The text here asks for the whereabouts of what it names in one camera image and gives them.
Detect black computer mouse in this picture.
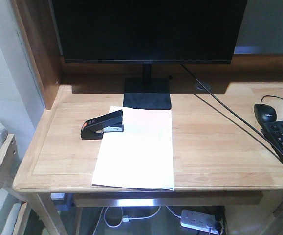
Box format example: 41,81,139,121
253,104,277,125

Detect grey floor cable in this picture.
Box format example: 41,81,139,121
103,205,161,228

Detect wooden desk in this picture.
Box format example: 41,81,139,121
11,0,283,235

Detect white power strip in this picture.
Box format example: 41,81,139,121
180,210,224,235

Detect black computer monitor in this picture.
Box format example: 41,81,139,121
52,0,247,110

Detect black monitor cable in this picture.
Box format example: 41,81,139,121
180,63,283,189

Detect white paper sheets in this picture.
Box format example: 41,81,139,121
92,106,174,190

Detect black stapler with orange button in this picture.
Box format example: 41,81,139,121
80,110,124,140

